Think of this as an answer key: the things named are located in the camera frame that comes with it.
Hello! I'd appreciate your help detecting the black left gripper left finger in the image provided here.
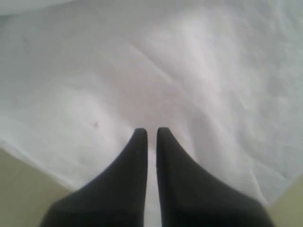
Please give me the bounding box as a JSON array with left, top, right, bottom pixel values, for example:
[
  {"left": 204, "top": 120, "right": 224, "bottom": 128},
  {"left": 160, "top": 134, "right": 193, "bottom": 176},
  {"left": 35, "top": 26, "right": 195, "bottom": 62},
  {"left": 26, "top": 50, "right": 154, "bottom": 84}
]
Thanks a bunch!
[{"left": 40, "top": 128, "right": 148, "bottom": 227}]

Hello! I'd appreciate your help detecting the white t-shirt red print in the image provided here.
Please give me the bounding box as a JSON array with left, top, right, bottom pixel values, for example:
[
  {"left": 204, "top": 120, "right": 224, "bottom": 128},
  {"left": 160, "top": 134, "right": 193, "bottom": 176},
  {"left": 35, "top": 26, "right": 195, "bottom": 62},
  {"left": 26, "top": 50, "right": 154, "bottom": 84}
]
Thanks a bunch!
[{"left": 0, "top": 0, "right": 303, "bottom": 206}]

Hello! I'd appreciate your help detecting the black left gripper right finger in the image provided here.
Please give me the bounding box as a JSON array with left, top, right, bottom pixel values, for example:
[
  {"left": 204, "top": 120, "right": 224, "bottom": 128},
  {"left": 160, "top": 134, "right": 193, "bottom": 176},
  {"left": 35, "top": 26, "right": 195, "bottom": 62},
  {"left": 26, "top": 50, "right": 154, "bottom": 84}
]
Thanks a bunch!
[{"left": 156, "top": 127, "right": 267, "bottom": 227}]

